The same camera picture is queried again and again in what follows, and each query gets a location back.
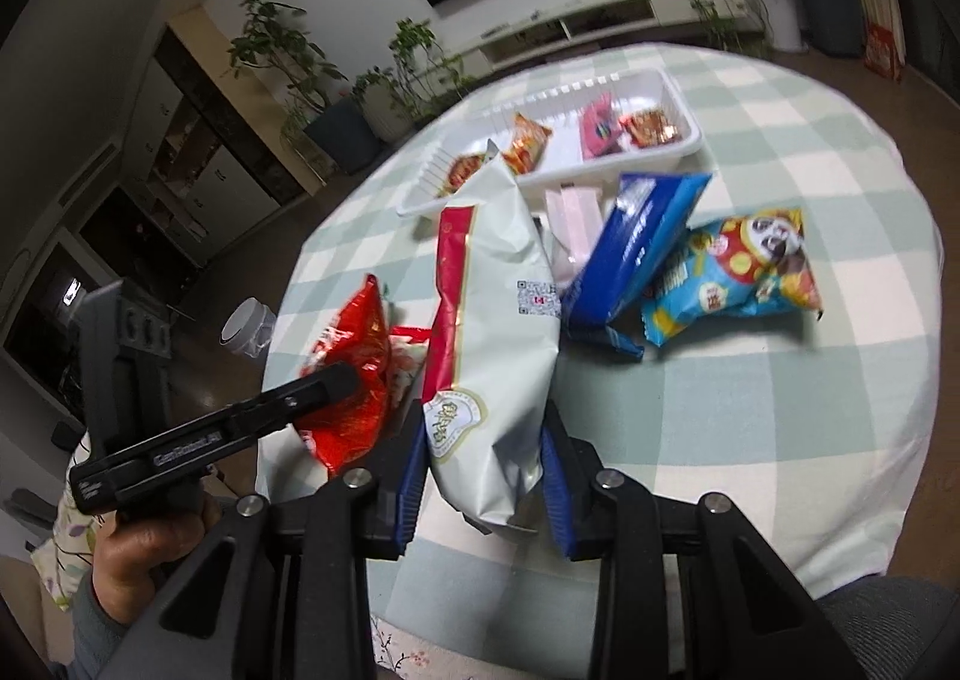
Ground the dark wooden cabinet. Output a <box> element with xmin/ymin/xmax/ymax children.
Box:
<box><xmin>0</xmin><ymin>24</ymin><xmax>301</xmax><ymax>426</ymax></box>

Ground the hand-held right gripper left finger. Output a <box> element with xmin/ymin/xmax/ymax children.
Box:
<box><xmin>97</xmin><ymin>399</ymin><xmax>432</xmax><ymax>680</ymax></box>

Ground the tall plant in dark pot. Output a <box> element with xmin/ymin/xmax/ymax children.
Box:
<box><xmin>225</xmin><ymin>0</ymin><xmax>380</xmax><ymax>175</ymax></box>

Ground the plant in ribbed pale pot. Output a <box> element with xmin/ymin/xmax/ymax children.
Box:
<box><xmin>352</xmin><ymin>69</ymin><xmax>410</xmax><ymax>142</ymax></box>

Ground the white plastic tray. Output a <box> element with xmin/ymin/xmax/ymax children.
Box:
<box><xmin>396</xmin><ymin>67</ymin><xmax>704</xmax><ymax>218</ymax></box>

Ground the pink snack packet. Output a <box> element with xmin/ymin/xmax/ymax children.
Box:
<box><xmin>579</xmin><ymin>94</ymin><xmax>623</xmax><ymax>160</ymax></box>

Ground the person's left forearm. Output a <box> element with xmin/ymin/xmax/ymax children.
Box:
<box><xmin>71</xmin><ymin>575</ymin><xmax>132</xmax><ymax>680</ymax></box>

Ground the pale green snack bag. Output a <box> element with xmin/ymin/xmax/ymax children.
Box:
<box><xmin>420</xmin><ymin>140</ymin><xmax>563</xmax><ymax>535</ymax></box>

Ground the orange red snack packet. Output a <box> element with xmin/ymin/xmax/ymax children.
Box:
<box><xmin>501</xmin><ymin>112</ymin><xmax>554</xmax><ymax>175</ymax></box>

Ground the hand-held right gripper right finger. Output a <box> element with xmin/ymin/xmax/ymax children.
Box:
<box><xmin>540</xmin><ymin>401</ymin><xmax>856</xmax><ymax>680</ymax></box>

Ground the white plastic bucket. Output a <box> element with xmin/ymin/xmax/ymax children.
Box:
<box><xmin>220</xmin><ymin>297</ymin><xmax>275</xmax><ymax>359</ymax></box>

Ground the person's left hand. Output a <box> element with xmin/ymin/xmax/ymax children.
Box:
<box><xmin>90</xmin><ymin>496</ymin><xmax>226</xmax><ymax>625</ymax></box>

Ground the glass sliding door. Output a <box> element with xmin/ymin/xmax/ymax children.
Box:
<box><xmin>862</xmin><ymin>0</ymin><xmax>960</xmax><ymax>127</ymax></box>

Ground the light blue panda snack bag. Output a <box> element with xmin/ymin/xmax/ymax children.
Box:
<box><xmin>641</xmin><ymin>207</ymin><xmax>824</xmax><ymax>349</ymax></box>

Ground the white television cabinet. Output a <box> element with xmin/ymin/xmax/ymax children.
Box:
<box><xmin>431</xmin><ymin>0</ymin><xmax>758</xmax><ymax>70</ymax></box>

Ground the gold red snack packet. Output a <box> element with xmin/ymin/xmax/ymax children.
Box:
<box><xmin>448</xmin><ymin>154</ymin><xmax>496</xmax><ymax>195</ymax></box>

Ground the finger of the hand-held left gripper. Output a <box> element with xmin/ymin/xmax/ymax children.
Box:
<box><xmin>225</xmin><ymin>363</ymin><xmax>359</xmax><ymax>445</ymax></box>

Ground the white floral undercloth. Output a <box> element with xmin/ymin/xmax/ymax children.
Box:
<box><xmin>371</xmin><ymin>612</ymin><xmax>466</xmax><ymax>680</ymax></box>

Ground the red silver foil snack packet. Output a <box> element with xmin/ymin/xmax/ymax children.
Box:
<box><xmin>619</xmin><ymin>106</ymin><xmax>685</xmax><ymax>149</ymax></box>

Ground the red box on floor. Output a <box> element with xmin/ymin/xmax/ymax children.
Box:
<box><xmin>864</xmin><ymin>24</ymin><xmax>907</xmax><ymax>83</ymax></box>

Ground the pale pink packet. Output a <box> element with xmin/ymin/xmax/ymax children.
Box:
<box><xmin>544</xmin><ymin>181</ymin><xmax>607</xmax><ymax>269</ymax></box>

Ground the green white checked tablecloth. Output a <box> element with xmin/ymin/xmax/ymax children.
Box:
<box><xmin>255</xmin><ymin>43</ymin><xmax>942</xmax><ymax>658</ymax></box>

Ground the red chocolate ball bag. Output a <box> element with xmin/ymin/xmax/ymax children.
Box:
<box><xmin>298</xmin><ymin>273</ymin><xmax>437</xmax><ymax>479</ymax></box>

